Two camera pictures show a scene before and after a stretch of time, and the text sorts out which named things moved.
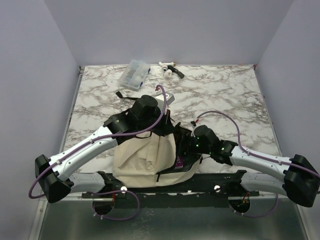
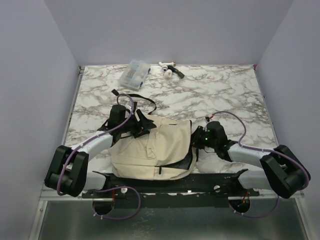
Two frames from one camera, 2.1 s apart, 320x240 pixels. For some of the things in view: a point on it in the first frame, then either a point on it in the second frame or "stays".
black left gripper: x=167 y=127 -> x=140 y=130
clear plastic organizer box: x=135 y=73 stays
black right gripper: x=186 y=137 -> x=196 y=136
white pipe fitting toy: x=167 y=73 stays
